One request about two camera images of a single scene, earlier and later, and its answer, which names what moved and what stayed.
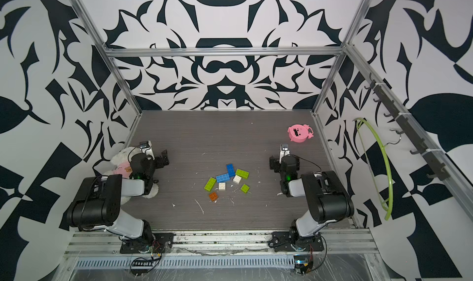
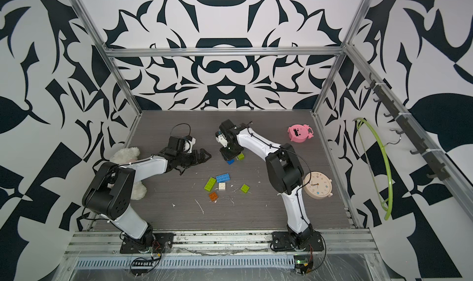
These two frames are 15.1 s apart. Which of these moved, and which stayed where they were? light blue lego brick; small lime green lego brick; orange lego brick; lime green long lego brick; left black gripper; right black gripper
Moved: right black gripper; left black gripper
Stayed: lime green long lego brick; orange lego brick; small lime green lego brick; light blue lego brick
